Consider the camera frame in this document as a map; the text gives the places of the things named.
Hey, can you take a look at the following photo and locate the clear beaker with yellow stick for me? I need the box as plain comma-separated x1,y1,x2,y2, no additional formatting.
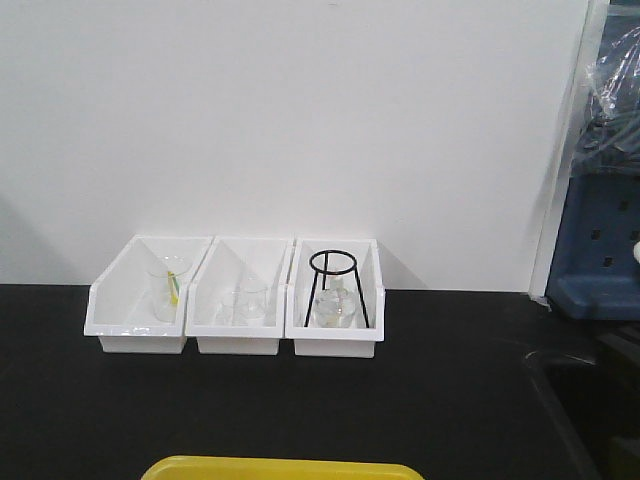
147,256,192,323

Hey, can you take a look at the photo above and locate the yellow plastic tray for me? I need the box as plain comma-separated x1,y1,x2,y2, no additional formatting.
141,435,432,479

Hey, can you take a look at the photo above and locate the left white storage bin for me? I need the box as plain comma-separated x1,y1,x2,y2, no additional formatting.
84,235,213,354

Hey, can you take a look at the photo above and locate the black lab sink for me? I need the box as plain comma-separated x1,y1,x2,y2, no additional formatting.
523,351,639,479

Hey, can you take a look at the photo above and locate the clear plastic bag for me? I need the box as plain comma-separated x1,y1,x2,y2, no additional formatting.
571,1,639,176

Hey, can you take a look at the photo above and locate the white storage bin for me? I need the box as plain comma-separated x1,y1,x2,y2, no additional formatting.
84,235,213,354
285,238,386,358
185,236,294,355

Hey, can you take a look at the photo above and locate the black wire tripod stand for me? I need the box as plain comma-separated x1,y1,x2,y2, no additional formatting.
302,249,373,329

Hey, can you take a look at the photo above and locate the small clear beaker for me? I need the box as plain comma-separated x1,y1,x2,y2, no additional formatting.
215,291,241,326

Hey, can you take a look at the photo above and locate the clear beaker in middle bin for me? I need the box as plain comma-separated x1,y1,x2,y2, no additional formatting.
235,277,267,326

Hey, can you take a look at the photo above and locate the clear round flask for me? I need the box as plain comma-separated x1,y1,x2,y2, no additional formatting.
313,277,356,329

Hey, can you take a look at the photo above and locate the middle white storage bin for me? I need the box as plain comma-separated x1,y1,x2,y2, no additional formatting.
185,236,294,355

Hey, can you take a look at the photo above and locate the right white storage bin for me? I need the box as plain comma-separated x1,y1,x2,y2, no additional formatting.
285,238,386,358

